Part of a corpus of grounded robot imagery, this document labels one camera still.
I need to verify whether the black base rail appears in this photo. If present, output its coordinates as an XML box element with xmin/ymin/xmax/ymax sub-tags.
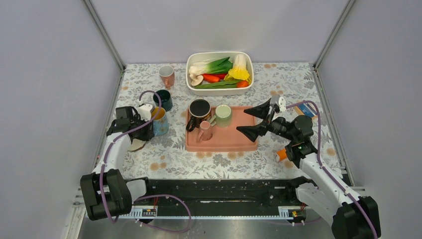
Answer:
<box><xmin>113</xmin><ymin>178</ymin><xmax>352</xmax><ymax>218</ymax></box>

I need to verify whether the black mug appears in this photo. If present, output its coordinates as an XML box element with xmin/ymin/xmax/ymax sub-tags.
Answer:
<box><xmin>186</xmin><ymin>99</ymin><xmax>211</xmax><ymax>132</ymax></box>

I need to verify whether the mushroom toy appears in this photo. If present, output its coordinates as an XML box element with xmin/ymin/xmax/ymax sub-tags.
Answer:
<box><xmin>189</xmin><ymin>74</ymin><xmax>204</xmax><ymax>87</ymax></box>

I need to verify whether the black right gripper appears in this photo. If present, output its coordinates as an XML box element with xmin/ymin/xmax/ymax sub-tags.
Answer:
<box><xmin>237</xmin><ymin>98</ymin><xmax>297</xmax><ymax>142</ymax></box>

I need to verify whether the purple cable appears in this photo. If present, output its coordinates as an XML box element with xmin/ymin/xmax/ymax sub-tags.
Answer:
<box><xmin>286</xmin><ymin>100</ymin><xmax>379</xmax><ymax>239</ymax></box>
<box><xmin>99</xmin><ymin>90</ymin><xmax>193</xmax><ymax>234</ymax></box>

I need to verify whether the orange white marker box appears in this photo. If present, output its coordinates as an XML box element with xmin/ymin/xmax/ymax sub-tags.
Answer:
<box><xmin>277</xmin><ymin>148</ymin><xmax>288</xmax><ymax>162</ymax></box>

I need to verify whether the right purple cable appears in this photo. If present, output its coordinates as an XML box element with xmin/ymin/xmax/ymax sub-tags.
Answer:
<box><xmin>286</xmin><ymin>100</ymin><xmax>379</xmax><ymax>239</ymax></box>

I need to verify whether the large pink mug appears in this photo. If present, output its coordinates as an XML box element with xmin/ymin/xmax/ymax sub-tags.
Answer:
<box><xmin>158</xmin><ymin>65</ymin><xmax>175</xmax><ymax>88</ymax></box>

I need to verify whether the floral tablecloth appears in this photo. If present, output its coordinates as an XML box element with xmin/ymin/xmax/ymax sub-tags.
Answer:
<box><xmin>96</xmin><ymin>62</ymin><xmax>343</xmax><ymax>181</ymax></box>

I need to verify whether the orange blue box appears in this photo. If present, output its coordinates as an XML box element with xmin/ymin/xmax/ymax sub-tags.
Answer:
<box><xmin>293</xmin><ymin>103</ymin><xmax>318</xmax><ymax>120</ymax></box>

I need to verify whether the dark teal mug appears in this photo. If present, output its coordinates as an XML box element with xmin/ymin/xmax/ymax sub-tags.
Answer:
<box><xmin>153</xmin><ymin>90</ymin><xmax>173</xmax><ymax>112</ymax></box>

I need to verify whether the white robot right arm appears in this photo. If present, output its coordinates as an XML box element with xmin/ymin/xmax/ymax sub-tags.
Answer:
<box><xmin>236</xmin><ymin>95</ymin><xmax>381</xmax><ymax>239</ymax></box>

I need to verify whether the green bok choy toy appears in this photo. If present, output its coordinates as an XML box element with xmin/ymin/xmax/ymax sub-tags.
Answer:
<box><xmin>188</xmin><ymin>57</ymin><xmax>233</xmax><ymax>76</ymax></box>

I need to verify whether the white rectangular basin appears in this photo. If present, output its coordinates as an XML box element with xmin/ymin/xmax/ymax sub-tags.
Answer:
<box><xmin>186</xmin><ymin>51</ymin><xmax>254</xmax><ymax>96</ymax></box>

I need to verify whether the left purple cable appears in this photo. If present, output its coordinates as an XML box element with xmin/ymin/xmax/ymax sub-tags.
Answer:
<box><xmin>99</xmin><ymin>90</ymin><xmax>193</xmax><ymax>234</ymax></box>

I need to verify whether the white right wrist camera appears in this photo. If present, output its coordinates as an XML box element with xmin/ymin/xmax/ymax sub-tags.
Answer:
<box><xmin>270</xmin><ymin>94</ymin><xmax>286</xmax><ymax>114</ymax></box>

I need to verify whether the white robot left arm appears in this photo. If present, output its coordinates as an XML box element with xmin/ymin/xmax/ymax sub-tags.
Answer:
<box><xmin>80</xmin><ymin>104</ymin><xmax>155</xmax><ymax>222</ymax></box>

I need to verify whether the pink rectangular tray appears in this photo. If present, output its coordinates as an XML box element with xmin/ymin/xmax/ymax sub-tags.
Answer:
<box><xmin>185</xmin><ymin>106</ymin><xmax>258</xmax><ymax>152</ymax></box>

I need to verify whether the small pink mug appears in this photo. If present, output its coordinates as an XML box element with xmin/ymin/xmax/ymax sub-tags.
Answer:
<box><xmin>197</xmin><ymin>120</ymin><xmax>213</xmax><ymax>142</ymax></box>

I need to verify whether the yellow napa cabbage toy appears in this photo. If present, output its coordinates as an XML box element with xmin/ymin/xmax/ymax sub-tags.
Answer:
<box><xmin>224</xmin><ymin>54</ymin><xmax>251</xmax><ymax>84</ymax></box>

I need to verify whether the light green mug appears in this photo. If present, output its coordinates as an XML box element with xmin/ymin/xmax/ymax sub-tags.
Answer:
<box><xmin>208</xmin><ymin>105</ymin><xmax>232</xmax><ymax>128</ymax></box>

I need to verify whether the blue patterned mug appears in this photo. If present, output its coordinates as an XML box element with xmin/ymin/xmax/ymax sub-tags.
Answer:
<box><xmin>152</xmin><ymin>107</ymin><xmax>169</xmax><ymax>136</ymax></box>

